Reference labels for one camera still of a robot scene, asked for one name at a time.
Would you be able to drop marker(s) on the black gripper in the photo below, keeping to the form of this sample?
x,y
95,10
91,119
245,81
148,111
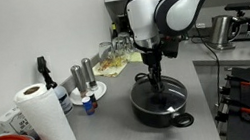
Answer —
x,y
152,57

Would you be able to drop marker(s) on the glass lid with black knob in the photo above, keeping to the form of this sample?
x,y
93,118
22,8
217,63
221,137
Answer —
x,y
159,96

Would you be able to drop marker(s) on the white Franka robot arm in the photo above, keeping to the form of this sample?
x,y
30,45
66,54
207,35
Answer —
x,y
169,9

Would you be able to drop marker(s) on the black cooking pot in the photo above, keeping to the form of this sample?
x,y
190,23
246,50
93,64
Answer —
x,y
154,119

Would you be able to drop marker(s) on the clear drinking glass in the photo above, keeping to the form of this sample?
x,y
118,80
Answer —
x,y
118,45
106,51
127,41

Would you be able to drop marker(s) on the small white plate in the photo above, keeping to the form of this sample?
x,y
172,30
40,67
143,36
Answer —
x,y
99,91

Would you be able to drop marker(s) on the dark wine bottle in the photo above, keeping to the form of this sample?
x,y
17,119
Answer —
x,y
114,31

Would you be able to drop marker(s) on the steel grinder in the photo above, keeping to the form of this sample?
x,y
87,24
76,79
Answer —
x,y
79,79
89,72

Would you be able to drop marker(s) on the blue capped small bottle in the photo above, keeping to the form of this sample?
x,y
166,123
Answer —
x,y
88,107

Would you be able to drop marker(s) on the steel electric kettle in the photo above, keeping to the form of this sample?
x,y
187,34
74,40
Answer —
x,y
222,32

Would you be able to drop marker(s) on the black orange bar clamp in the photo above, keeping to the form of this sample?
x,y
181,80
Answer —
x,y
238,106
242,83

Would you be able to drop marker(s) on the spray bottle with black trigger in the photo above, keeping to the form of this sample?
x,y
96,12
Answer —
x,y
60,97

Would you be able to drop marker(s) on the white paper towel roll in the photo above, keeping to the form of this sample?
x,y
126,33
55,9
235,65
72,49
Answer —
x,y
47,122

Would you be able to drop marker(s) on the white cardboard box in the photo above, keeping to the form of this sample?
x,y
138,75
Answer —
x,y
13,123

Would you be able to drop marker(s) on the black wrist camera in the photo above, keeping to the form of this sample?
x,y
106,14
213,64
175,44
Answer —
x,y
171,48

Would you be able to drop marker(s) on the black camera on stand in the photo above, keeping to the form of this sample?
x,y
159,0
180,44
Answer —
x,y
239,6

